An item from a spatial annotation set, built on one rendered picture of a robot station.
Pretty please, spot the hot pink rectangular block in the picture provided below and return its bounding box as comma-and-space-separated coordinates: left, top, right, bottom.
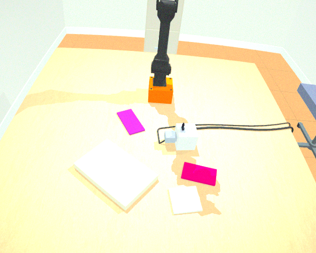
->
181, 162, 217, 186

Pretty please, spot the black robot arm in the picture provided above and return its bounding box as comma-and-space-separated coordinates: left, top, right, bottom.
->
151, 0, 178, 87

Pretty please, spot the magenta flat slab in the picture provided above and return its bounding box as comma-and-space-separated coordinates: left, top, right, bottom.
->
117, 109, 145, 135

